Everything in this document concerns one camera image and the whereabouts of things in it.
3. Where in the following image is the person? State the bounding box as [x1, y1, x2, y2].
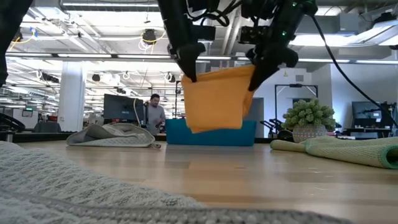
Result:
[144, 93, 167, 136]

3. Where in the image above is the orange microfiber towel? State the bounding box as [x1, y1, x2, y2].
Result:
[181, 64, 257, 134]

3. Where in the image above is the white patterned plant pot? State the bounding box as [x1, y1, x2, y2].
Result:
[292, 124, 328, 144]

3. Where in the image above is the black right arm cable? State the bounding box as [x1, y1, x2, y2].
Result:
[310, 14, 398, 128]

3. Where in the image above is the grey office chair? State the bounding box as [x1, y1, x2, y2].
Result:
[32, 121, 62, 134]

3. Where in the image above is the white building pillar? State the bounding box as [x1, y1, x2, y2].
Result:
[58, 61, 88, 133]

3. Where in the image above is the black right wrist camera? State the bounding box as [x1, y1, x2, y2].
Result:
[239, 26, 269, 44]

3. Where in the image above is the green microfiber towel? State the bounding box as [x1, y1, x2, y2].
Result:
[269, 136, 398, 170]

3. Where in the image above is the teal storage bin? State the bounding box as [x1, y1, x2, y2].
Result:
[165, 118, 257, 147]

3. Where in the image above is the green artificial plant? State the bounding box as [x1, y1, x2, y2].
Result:
[281, 98, 338, 131]

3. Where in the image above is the black desk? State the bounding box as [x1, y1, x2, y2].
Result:
[344, 127, 393, 141]

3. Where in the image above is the black computer monitor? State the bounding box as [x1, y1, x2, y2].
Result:
[103, 93, 144, 123]
[351, 101, 393, 128]

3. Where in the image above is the grey door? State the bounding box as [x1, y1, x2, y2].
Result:
[248, 97, 265, 122]

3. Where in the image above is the black metal frame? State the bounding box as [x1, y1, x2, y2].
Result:
[175, 80, 184, 121]
[274, 83, 319, 138]

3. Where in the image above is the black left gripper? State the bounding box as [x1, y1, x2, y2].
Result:
[157, 0, 206, 83]

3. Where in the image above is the grey waffle weave towel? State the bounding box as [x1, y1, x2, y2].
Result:
[66, 123, 162, 149]
[0, 141, 354, 224]

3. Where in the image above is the black ceiling cable reel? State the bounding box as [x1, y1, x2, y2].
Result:
[12, 27, 24, 42]
[142, 29, 157, 44]

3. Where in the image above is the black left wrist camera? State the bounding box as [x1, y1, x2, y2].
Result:
[191, 25, 216, 42]

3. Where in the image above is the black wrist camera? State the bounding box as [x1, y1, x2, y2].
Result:
[239, 26, 269, 44]
[191, 25, 216, 42]

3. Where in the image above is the black floor equipment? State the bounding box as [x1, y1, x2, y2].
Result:
[260, 119, 293, 139]

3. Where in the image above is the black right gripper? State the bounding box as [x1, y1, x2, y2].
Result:
[248, 14, 304, 92]

